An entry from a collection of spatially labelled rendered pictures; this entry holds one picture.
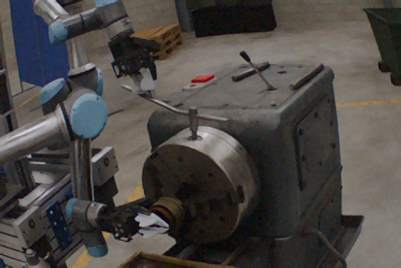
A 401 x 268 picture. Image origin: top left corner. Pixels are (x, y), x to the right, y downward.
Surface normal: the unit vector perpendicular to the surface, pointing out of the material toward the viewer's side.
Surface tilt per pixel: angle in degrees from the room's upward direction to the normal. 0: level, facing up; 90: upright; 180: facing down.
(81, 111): 90
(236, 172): 63
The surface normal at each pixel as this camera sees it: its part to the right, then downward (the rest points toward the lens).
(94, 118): 0.47, 0.19
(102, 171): 0.90, -0.02
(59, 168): -0.41, 0.36
